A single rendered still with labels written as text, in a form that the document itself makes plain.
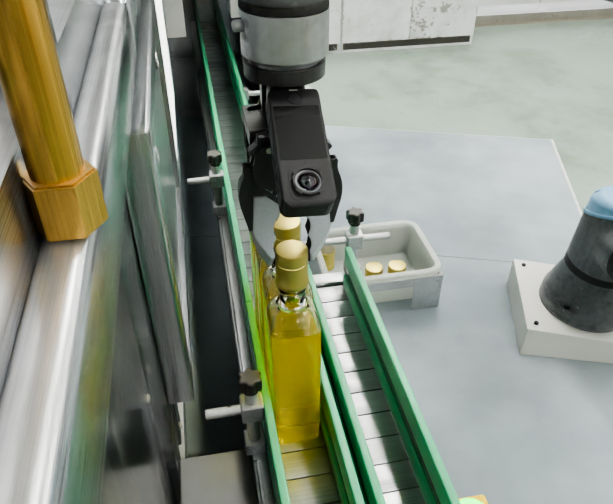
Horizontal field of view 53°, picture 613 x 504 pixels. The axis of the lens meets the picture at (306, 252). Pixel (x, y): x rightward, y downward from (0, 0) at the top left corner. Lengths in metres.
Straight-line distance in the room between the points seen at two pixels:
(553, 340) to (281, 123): 0.74
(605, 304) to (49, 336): 1.00
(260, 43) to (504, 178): 1.21
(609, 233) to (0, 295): 0.94
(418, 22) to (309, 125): 4.37
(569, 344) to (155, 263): 0.77
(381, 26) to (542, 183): 3.27
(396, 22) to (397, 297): 3.80
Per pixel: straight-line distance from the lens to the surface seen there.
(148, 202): 0.56
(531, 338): 1.13
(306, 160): 0.51
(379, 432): 0.83
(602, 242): 1.06
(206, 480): 0.79
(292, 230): 0.66
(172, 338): 0.66
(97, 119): 0.36
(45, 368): 0.21
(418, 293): 1.17
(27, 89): 0.24
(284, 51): 0.51
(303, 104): 0.54
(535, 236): 1.46
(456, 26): 5.01
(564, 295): 1.14
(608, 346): 1.17
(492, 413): 1.05
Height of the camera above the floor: 1.54
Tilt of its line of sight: 37 degrees down
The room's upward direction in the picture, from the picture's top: straight up
